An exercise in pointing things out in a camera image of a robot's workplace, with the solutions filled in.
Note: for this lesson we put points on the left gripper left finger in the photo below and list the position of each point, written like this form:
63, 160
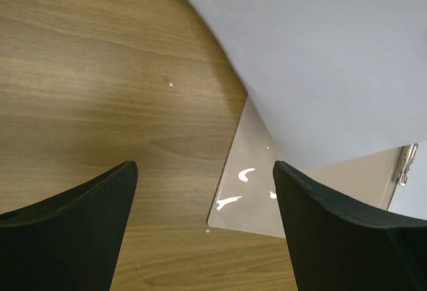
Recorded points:
72, 240

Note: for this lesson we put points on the white paper sheet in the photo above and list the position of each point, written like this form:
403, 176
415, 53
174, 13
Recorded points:
332, 80
410, 200

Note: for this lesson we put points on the tan paper folder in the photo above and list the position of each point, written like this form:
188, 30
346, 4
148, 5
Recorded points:
246, 198

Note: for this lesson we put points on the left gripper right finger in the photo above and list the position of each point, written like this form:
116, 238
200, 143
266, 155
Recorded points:
339, 243

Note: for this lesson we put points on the metal folder clip mechanism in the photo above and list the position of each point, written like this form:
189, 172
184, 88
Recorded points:
404, 161

